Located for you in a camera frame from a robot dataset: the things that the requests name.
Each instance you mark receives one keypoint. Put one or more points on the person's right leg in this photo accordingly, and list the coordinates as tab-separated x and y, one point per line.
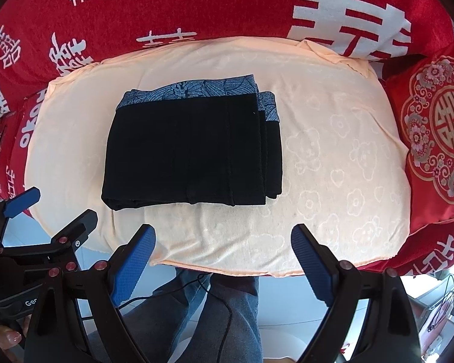
238	321

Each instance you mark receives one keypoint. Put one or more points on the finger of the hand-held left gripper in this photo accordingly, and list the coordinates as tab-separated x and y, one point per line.
22	201
79	227

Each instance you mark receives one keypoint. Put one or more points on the peach embossed towel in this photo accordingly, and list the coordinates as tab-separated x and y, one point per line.
325	196

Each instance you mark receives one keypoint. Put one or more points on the red embroidered cushion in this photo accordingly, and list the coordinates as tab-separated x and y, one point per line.
435	128

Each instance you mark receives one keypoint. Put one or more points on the black pants with patterned waistband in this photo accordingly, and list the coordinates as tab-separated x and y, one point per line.
181	151

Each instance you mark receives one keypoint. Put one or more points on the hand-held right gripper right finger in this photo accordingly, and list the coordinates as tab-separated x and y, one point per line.
309	261

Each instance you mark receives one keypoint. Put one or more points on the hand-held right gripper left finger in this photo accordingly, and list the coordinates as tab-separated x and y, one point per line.
133	264

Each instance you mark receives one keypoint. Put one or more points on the person's left hand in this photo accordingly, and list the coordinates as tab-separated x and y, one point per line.
9	338

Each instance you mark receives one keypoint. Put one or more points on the red printed blanket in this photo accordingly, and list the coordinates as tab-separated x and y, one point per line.
212	0

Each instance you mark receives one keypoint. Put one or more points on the person's leg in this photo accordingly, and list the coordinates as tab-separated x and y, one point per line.
238	321
166	329

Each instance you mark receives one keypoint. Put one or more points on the person's legs in jeans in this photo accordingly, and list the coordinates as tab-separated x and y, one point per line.
227	310

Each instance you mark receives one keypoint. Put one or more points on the person's left leg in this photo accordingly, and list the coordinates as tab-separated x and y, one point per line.
166	329

